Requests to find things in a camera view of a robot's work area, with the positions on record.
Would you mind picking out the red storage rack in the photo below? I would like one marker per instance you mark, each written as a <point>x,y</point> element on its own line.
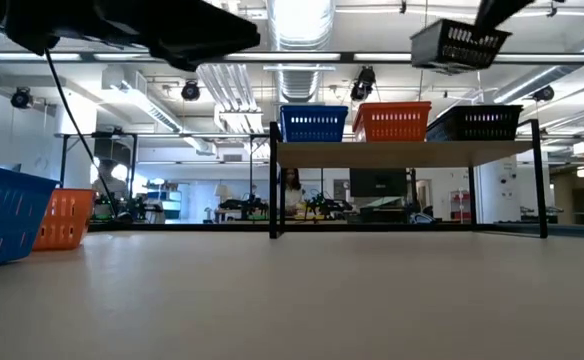
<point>459,205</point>

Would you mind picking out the long linear ceiling light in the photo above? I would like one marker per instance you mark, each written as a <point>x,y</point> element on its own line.
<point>282,56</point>

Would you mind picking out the black background robot arm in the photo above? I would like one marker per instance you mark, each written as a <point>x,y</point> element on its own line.
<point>244,205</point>
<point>327,205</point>

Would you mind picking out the orange plastic basket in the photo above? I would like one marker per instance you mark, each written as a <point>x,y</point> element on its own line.
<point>69,220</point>
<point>392,127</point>

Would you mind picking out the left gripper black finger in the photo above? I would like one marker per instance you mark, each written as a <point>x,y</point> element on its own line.
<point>207,40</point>

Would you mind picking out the black aluminium table frame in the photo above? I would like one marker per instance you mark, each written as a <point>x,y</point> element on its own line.
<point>197,227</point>

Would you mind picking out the blue plastic basket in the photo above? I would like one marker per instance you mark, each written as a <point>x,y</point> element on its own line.
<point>7,215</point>
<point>312,108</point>
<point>314,131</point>

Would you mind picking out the black monitor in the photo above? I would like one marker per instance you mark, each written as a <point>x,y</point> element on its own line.
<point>378,182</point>

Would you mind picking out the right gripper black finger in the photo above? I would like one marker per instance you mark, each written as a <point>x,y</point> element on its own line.
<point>497,10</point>

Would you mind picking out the black hanging spotlight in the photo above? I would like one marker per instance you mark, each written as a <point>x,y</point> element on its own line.
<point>21,98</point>
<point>364,80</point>
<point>543,93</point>
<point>190,91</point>

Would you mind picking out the black plastic basket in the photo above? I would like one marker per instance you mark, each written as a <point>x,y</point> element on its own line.
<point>472,131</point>
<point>477,108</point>
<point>452,47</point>

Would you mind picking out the wooden shelf with black legs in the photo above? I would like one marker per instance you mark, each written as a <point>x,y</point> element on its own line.
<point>397,153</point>

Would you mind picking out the silver ventilation duct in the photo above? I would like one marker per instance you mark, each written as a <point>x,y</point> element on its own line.
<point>299,75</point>

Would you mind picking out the black background rig frame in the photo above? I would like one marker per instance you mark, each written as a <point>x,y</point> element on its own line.
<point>64,165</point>

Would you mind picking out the person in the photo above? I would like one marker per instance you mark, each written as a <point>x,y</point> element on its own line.
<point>292,192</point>
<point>107,185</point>

